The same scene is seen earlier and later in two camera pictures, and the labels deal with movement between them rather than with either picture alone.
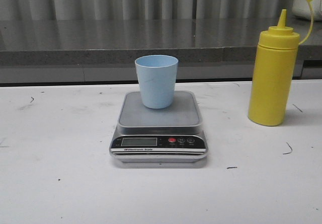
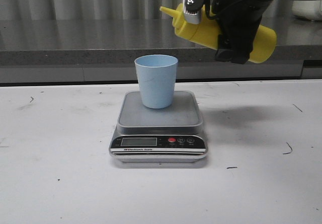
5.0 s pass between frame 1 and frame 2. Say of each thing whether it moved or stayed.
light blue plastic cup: stayed
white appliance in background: stayed
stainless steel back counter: stayed
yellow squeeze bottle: moved
